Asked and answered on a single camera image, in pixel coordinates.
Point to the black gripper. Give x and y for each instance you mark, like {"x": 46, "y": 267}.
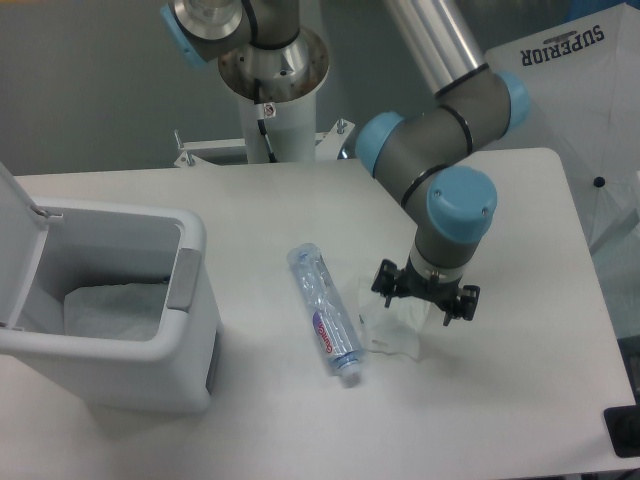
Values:
{"x": 457, "y": 303}

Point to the white plastic wrapper bag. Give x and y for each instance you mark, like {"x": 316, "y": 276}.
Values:
{"x": 393, "y": 330}

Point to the crushed clear plastic bottle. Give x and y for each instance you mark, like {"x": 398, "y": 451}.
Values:
{"x": 334, "y": 331}

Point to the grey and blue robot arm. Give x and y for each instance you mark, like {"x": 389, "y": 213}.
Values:
{"x": 271, "y": 62}

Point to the white trash can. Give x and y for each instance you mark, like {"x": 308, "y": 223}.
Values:
{"x": 99, "y": 244}

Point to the white trash can lid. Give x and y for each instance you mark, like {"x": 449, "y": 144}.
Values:
{"x": 24, "y": 230}

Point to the black device at table corner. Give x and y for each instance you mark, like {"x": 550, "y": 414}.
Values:
{"x": 623, "y": 428}

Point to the white Superior umbrella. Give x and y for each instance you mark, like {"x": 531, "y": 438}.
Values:
{"x": 583, "y": 83}

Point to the white bin liner bag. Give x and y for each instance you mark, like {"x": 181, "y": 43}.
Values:
{"x": 115, "y": 312}

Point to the white metal base frame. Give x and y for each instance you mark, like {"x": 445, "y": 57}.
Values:
{"x": 328, "y": 146}

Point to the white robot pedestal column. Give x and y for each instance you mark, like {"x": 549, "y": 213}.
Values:
{"x": 284, "y": 122}

